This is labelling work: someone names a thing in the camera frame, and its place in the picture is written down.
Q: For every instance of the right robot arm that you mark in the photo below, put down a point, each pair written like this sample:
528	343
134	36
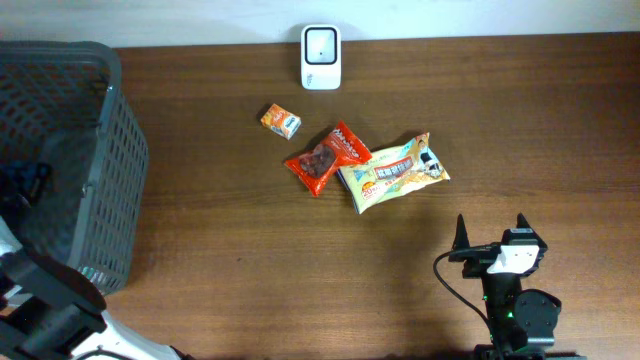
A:
520	321

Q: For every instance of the white barcode scanner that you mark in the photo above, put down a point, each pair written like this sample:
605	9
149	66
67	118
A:
320	57

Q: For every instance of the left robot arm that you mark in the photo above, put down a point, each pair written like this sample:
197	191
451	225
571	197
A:
65	317

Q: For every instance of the cream yellow snack bag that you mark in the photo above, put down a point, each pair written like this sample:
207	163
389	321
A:
393	172

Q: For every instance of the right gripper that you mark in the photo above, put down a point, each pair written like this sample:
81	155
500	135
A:
476	262

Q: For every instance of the red snack bag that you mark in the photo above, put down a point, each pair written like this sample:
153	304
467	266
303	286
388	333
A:
341	147

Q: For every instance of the small orange teal box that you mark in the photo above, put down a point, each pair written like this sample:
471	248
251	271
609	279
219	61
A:
281	121

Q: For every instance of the grey plastic mesh basket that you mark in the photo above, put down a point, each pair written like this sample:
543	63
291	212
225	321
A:
71	141

